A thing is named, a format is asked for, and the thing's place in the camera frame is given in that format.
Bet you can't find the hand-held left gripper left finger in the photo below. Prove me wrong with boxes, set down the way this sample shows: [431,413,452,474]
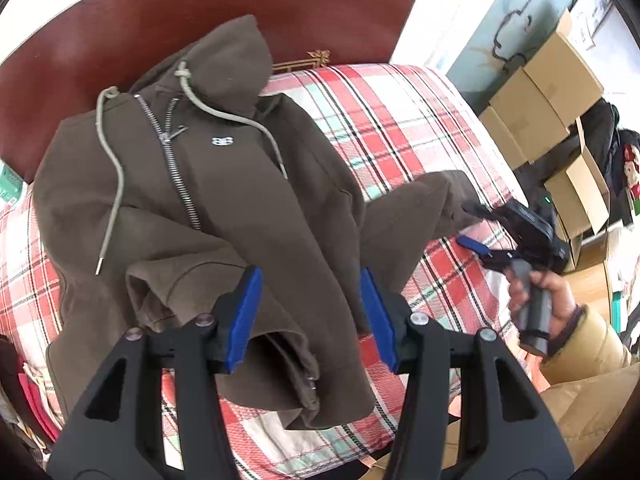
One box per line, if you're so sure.
[46,266,263,480]

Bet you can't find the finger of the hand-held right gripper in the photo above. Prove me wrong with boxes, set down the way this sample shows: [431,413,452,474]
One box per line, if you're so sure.
[456,234,518,273]
[461,201,513,228]

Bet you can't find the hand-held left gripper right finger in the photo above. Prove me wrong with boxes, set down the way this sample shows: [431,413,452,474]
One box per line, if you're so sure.
[359,266,576,480]

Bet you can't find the brown zip hoodie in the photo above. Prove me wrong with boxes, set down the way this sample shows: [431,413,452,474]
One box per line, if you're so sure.
[32,14,483,431]

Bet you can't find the person's right forearm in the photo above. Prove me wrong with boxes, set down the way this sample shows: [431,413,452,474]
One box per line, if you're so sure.
[539,304,633,391]

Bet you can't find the dark hanging clothes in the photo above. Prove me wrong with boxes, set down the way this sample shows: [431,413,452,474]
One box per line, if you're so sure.
[580,100,640,231]

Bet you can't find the person's right hand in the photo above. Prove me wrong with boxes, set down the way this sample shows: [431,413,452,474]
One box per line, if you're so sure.
[507,267,586,356]

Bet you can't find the open cardboard box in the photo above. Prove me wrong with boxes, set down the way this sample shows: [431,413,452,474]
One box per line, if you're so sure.
[544,120,612,241]

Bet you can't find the red patterned cloth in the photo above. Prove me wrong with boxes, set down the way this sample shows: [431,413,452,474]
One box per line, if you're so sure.
[621,142,640,211]

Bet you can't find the red plaid bed sheet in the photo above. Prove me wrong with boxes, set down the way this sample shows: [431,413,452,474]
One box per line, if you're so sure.
[0,62,546,480]

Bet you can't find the plastic water bottle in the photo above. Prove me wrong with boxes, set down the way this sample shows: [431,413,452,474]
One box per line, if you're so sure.
[0,157,27,207]

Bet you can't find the brown wooden headboard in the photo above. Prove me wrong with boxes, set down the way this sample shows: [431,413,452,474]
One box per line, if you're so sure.
[0,0,421,183]

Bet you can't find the wall poster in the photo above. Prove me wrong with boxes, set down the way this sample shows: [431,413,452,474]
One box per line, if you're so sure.
[570,0,615,51]

